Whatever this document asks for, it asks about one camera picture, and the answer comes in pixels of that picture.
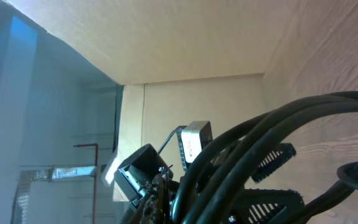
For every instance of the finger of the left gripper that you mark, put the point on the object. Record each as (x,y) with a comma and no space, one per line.
(261,206)
(273,161)

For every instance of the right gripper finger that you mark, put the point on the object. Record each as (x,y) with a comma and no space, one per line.
(155,207)

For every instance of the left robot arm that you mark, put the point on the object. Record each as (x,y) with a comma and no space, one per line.
(147,182)

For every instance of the red pipe in background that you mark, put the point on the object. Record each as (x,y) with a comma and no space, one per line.
(96,150)

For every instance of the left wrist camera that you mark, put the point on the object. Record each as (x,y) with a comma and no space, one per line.
(192,139)

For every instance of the perforated metal rail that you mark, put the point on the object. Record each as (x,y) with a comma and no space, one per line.
(52,174)

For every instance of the cardboard wall panel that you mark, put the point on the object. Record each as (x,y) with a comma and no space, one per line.
(180,61)

